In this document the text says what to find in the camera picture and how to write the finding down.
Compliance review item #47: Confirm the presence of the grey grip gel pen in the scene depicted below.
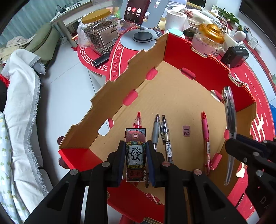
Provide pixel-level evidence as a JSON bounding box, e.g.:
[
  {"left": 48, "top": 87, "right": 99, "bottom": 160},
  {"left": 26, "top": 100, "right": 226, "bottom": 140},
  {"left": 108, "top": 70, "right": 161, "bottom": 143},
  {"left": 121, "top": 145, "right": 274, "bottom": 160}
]
[{"left": 145, "top": 113, "right": 161, "bottom": 188}]

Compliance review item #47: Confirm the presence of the white fringed blanket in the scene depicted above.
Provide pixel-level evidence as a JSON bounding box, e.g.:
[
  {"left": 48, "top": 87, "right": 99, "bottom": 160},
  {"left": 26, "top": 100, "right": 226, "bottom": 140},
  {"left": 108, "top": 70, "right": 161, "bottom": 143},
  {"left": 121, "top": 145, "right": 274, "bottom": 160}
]
[{"left": 0, "top": 49, "right": 50, "bottom": 197}]

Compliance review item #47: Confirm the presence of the black pouch with strap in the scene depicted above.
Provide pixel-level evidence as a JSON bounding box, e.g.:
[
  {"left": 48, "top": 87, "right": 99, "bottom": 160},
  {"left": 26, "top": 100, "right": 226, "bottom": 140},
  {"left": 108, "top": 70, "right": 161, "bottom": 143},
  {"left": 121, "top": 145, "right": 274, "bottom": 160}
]
[{"left": 222, "top": 46, "right": 250, "bottom": 68}]

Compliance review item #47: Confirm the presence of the white container teal lid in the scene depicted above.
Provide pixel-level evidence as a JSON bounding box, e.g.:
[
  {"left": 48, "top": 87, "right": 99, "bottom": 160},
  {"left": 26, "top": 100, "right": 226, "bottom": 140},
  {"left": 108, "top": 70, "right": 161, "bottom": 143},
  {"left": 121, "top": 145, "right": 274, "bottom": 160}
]
[{"left": 168, "top": 28, "right": 185, "bottom": 39}]

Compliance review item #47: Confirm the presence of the pink grip labelled pen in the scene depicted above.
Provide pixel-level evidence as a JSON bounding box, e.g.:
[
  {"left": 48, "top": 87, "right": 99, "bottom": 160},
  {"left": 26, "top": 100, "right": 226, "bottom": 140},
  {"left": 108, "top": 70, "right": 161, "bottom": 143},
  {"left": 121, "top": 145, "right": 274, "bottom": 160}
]
[{"left": 201, "top": 111, "right": 213, "bottom": 175}]

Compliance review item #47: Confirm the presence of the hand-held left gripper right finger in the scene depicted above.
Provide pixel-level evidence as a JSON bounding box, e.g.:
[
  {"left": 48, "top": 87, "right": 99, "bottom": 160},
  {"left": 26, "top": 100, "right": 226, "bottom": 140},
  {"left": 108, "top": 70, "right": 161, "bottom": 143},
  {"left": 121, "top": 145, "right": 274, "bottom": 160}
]
[{"left": 147, "top": 141, "right": 247, "bottom": 224}]

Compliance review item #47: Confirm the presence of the black charger cable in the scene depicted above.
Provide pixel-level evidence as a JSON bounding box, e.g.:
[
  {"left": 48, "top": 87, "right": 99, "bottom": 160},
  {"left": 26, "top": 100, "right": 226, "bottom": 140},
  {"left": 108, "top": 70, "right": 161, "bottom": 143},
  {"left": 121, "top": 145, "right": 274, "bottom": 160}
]
[{"left": 56, "top": 2, "right": 71, "bottom": 13}]

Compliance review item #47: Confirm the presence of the mahjong pattern packet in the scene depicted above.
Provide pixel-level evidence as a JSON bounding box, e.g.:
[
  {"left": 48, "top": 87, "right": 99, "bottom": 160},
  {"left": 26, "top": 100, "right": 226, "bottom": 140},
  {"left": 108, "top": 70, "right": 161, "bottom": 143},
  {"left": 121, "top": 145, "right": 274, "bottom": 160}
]
[{"left": 125, "top": 128, "right": 147, "bottom": 182}]

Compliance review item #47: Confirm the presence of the red round printed table mat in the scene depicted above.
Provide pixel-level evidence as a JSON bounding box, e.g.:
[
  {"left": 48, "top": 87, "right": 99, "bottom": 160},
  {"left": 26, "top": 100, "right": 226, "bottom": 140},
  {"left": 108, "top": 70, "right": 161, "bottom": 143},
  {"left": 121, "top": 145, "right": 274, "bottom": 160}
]
[{"left": 78, "top": 30, "right": 276, "bottom": 218}]

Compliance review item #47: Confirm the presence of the black gel pen white label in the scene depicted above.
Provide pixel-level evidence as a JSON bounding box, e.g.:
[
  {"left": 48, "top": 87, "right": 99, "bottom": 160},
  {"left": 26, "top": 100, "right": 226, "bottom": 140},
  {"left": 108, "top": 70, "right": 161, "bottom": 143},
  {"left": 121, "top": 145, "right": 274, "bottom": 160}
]
[{"left": 161, "top": 115, "right": 174, "bottom": 162}]

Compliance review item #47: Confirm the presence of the white side table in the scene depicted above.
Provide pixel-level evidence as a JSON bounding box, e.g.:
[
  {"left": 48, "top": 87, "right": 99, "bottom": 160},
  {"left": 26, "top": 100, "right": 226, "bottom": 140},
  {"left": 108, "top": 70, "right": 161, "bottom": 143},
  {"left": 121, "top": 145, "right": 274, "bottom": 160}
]
[{"left": 50, "top": 0, "right": 93, "bottom": 47}]

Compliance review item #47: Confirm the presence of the black remote control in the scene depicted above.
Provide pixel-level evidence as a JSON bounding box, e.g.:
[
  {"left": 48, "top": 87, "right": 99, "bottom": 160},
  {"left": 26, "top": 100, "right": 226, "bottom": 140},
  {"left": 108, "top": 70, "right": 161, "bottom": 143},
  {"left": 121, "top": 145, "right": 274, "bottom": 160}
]
[{"left": 93, "top": 53, "right": 110, "bottom": 67}]

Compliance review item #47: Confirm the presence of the white plastic bottle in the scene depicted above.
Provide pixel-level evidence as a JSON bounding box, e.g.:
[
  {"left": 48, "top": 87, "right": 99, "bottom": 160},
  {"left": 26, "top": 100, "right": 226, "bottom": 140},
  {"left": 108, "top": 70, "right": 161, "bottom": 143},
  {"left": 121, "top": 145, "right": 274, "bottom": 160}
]
[{"left": 224, "top": 30, "right": 247, "bottom": 47}]

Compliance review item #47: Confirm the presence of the beige clothes pile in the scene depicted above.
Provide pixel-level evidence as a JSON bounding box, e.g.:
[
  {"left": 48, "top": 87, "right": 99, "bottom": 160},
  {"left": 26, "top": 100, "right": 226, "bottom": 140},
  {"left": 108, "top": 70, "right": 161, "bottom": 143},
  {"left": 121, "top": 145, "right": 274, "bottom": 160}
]
[{"left": 0, "top": 35, "right": 36, "bottom": 63}]

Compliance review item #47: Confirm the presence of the green cushion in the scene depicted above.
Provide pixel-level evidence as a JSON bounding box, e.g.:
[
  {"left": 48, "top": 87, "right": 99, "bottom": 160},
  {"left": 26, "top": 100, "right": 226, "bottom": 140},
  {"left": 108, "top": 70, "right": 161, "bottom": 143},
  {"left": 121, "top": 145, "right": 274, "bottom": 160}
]
[{"left": 26, "top": 23, "right": 60, "bottom": 65}]

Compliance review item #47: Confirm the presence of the clear jar gold lid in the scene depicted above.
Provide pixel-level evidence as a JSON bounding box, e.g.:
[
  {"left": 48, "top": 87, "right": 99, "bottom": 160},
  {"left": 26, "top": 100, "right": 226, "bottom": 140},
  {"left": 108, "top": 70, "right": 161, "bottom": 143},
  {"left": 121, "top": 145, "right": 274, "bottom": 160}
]
[{"left": 191, "top": 23, "right": 226, "bottom": 57}]

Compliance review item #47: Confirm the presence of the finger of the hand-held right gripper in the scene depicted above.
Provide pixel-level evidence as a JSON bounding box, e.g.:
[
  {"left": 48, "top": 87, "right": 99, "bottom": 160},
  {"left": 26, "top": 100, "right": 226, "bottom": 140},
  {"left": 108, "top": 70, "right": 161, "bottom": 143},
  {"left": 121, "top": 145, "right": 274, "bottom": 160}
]
[
  {"left": 237, "top": 134, "right": 276, "bottom": 159},
  {"left": 225, "top": 138, "right": 268, "bottom": 173}
]

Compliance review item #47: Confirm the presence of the small dark jar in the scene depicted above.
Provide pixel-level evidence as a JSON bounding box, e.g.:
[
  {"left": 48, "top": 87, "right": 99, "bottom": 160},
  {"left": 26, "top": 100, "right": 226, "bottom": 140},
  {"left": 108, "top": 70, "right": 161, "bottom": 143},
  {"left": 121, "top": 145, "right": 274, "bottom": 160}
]
[{"left": 185, "top": 28, "right": 196, "bottom": 40}]

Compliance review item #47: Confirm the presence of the clear jar yellow lid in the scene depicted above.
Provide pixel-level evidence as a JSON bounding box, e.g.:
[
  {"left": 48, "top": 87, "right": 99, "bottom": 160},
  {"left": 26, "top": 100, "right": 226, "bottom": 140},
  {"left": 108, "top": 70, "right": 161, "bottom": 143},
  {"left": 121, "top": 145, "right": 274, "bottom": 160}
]
[{"left": 78, "top": 9, "right": 120, "bottom": 55}]

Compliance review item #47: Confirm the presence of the grey phone stand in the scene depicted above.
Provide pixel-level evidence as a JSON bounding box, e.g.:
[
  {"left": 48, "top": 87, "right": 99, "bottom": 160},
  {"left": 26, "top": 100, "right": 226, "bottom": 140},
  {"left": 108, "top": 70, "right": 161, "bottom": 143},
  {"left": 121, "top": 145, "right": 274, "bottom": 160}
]
[{"left": 120, "top": 0, "right": 173, "bottom": 51}]

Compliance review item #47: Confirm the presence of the grey green curtain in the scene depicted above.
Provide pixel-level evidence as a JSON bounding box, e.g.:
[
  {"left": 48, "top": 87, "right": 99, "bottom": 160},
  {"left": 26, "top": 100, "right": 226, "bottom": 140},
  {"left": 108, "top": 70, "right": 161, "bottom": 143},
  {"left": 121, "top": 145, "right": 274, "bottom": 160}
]
[{"left": 4, "top": 0, "right": 91, "bottom": 45}]

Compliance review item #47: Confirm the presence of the green potted plant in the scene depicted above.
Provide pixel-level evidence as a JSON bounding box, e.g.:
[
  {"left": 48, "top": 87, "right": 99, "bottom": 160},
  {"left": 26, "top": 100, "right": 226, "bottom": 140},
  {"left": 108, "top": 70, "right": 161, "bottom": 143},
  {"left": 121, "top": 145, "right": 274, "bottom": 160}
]
[{"left": 212, "top": 5, "right": 240, "bottom": 25}]

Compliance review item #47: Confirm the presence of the smartphone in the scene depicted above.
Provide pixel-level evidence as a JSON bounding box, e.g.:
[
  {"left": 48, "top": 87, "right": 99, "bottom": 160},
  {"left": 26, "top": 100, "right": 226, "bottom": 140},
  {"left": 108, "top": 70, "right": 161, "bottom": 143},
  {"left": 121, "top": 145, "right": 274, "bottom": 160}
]
[{"left": 123, "top": 0, "right": 150, "bottom": 25}]

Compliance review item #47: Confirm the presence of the white round container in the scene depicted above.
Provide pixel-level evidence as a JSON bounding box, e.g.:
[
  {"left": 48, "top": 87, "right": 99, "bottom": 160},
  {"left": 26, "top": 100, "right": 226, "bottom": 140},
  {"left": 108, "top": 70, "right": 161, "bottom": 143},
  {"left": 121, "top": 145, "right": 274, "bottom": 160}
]
[{"left": 188, "top": 9, "right": 220, "bottom": 24}]

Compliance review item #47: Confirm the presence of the red clear gel pen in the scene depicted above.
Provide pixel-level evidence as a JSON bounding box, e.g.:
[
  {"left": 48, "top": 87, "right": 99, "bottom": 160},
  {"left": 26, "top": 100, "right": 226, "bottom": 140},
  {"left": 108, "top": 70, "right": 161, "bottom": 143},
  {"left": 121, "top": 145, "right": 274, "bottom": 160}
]
[{"left": 133, "top": 111, "right": 141, "bottom": 130}]

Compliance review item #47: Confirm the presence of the red cardboard box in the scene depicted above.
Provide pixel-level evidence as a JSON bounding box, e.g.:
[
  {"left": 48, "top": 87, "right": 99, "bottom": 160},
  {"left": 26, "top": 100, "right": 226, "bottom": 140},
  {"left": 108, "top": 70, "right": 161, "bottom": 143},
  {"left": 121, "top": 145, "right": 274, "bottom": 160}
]
[{"left": 58, "top": 33, "right": 257, "bottom": 224}]

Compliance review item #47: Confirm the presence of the toilet paper roll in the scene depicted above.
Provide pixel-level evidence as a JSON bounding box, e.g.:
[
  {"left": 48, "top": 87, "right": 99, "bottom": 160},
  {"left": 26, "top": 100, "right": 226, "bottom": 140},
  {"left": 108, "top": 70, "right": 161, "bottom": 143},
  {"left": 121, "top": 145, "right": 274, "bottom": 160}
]
[{"left": 165, "top": 10, "right": 190, "bottom": 32}]

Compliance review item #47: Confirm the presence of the clear barrel black pen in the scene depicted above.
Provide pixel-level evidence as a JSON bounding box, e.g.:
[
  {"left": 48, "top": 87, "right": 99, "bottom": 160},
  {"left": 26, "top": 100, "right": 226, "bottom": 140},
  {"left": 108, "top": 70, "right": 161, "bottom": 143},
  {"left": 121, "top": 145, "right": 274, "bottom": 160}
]
[{"left": 222, "top": 86, "right": 238, "bottom": 186}]

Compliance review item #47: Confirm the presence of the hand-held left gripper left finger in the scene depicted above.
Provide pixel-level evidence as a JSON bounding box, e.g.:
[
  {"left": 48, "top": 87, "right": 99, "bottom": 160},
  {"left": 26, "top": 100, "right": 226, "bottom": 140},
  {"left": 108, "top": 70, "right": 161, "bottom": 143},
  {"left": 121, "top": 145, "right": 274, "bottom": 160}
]
[{"left": 24, "top": 141, "right": 126, "bottom": 224}]

